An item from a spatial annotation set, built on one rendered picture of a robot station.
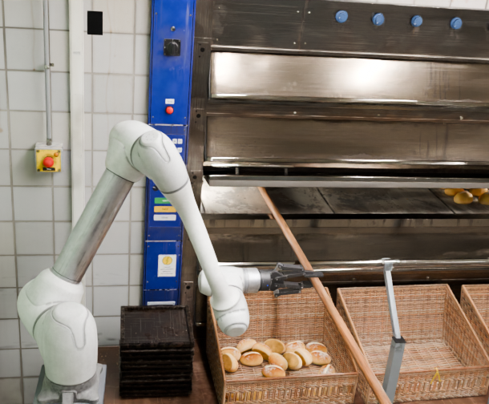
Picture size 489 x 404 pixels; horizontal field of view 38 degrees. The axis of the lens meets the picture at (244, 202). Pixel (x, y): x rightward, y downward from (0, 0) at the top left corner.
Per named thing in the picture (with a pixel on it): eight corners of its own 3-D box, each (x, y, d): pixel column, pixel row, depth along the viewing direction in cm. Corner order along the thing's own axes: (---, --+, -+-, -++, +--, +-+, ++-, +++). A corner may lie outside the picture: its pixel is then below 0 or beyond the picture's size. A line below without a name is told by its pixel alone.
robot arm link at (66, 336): (55, 393, 207) (53, 329, 198) (33, 359, 220) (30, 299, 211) (106, 376, 216) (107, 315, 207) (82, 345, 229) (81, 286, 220)
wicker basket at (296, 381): (201, 341, 318) (205, 288, 307) (320, 336, 330) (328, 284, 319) (220, 414, 275) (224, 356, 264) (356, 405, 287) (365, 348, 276)
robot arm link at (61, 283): (22, 344, 216) (0, 309, 232) (66, 353, 227) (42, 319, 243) (142, 123, 211) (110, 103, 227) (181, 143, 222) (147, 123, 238)
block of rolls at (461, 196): (406, 159, 387) (409, 151, 385) (486, 161, 397) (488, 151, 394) (457, 205, 333) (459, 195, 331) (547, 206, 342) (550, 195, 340)
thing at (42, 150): (37, 166, 273) (36, 141, 269) (63, 166, 275) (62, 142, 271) (35, 173, 266) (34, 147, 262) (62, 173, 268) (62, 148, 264)
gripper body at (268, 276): (256, 264, 251) (281, 264, 253) (254, 284, 254) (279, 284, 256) (261, 275, 244) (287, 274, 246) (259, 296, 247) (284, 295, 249)
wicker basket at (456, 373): (326, 337, 329) (334, 286, 318) (437, 331, 342) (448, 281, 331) (364, 406, 286) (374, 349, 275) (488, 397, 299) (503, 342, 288)
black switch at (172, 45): (163, 54, 261) (164, 26, 257) (179, 55, 263) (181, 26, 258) (163, 57, 258) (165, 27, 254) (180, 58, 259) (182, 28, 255)
